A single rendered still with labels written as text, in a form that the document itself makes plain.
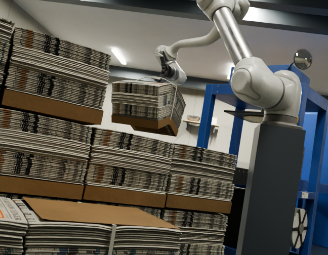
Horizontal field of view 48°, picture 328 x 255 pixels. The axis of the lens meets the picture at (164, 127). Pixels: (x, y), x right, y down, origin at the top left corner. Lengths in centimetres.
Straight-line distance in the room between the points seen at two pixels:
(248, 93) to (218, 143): 988
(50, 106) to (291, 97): 110
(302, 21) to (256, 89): 439
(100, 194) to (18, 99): 36
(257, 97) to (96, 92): 76
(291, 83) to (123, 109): 86
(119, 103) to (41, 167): 97
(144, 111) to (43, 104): 91
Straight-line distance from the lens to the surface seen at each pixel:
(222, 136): 1148
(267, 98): 165
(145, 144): 120
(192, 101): 1161
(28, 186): 109
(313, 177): 360
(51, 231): 83
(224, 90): 344
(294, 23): 591
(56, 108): 110
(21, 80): 109
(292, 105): 177
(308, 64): 320
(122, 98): 197
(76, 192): 113
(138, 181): 120
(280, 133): 172
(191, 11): 585
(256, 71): 161
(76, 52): 113
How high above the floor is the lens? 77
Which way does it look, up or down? 5 degrees up
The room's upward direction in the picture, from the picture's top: 10 degrees clockwise
